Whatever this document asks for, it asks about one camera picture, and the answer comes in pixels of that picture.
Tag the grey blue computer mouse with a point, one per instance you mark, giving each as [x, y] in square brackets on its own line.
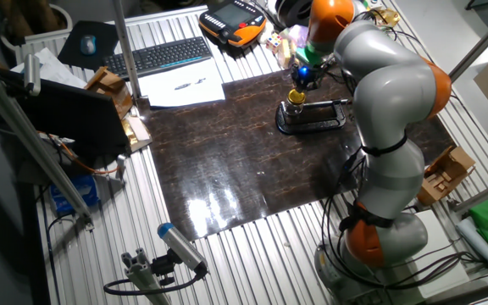
[88, 44]

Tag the white round bin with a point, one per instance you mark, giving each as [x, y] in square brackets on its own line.
[67, 19]

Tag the blue tissue pack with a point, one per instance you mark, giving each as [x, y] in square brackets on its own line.
[74, 192]

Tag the long aluminium beam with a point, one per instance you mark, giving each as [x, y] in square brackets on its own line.
[28, 135]

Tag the black laptop screen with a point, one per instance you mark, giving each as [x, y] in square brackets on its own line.
[70, 114]

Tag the black C-clamp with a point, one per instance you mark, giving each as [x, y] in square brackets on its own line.
[312, 127]

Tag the slanted aluminium post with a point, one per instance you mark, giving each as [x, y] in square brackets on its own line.
[481, 44]

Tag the gold metal ornament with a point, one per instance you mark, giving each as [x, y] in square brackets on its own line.
[387, 18]

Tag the loose white papers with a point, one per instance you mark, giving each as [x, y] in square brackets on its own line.
[53, 68]

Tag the plastic bag of sponges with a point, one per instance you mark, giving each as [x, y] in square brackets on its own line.
[290, 44]

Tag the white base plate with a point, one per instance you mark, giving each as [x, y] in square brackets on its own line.
[443, 254]

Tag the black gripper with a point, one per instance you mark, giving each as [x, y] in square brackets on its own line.
[305, 74]

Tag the white paper sheet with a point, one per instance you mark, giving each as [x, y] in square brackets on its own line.
[172, 96]

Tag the aluminium frame beam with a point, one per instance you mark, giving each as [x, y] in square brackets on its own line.
[485, 194]

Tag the yellow green emergency button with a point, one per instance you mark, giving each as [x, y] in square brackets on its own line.
[367, 3]

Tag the brown cardboard box with inserts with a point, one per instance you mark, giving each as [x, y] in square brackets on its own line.
[445, 173]

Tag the grey camera with blue cap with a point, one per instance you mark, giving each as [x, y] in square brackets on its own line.
[180, 245]

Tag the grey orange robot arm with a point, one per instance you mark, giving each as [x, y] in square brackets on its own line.
[392, 93]

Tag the pale blue roll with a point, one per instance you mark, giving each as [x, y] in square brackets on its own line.
[477, 243]

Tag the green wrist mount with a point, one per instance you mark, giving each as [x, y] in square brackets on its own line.
[312, 55]

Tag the gold foil box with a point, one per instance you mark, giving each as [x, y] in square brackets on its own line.
[133, 132]

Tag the open brown cardboard box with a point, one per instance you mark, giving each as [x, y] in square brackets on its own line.
[108, 84]

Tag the gold jar lid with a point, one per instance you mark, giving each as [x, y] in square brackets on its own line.
[297, 96]

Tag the dark marble pattern mat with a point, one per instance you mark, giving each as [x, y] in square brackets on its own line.
[227, 148]

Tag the slim grey camera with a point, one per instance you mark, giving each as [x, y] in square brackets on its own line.
[32, 74]

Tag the black camera ball mount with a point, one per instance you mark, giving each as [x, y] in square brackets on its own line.
[163, 267]

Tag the tall aluminium post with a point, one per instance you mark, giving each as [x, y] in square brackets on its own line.
[123, 42]

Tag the short aluminium profile post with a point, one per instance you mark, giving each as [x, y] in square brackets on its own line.
[142, 275]

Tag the black mouse pad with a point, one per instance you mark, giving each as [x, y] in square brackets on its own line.
[104, 38]

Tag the orange black teach pendant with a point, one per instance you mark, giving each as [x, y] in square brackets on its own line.
[231, 17]

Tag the black filament spool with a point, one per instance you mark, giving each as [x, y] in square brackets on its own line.
[295, 10]

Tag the Rubik's cube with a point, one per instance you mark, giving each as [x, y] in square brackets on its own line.
[274, 42]

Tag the small glass jar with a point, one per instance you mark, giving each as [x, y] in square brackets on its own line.
[294, 110]

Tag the black keyboard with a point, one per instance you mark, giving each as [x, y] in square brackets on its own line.
[159, 57]

